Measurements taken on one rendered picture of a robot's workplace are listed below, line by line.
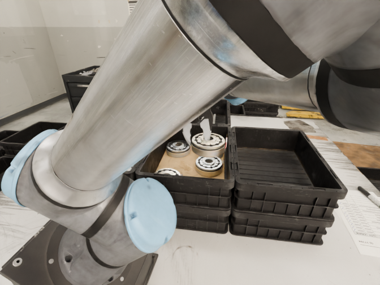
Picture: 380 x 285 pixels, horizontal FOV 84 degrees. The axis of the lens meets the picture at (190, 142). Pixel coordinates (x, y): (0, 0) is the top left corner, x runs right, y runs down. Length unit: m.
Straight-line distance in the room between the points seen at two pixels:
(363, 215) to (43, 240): 1.00
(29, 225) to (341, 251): 1.04
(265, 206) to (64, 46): 4.72
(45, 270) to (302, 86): 0.51
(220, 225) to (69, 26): 4.55
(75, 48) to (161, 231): 4.65
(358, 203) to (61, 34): 4.87
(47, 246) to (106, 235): 0.18
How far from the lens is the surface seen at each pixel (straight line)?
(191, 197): 0.68
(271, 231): 0.78
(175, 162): 0.87
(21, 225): 1.00
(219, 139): 0.66
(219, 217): 0.73
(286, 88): 0.27
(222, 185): 0.63
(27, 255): 0.53
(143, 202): 0.36
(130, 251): 0.39
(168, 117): 0.15
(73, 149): 0.24
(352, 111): 0.20
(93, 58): 4.73
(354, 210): 1.06
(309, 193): 0.68
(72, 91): 2.57
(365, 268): 0.88
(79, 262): 0.49
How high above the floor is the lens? 1.31
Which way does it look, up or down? 28 degrees down
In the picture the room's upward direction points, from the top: straight up
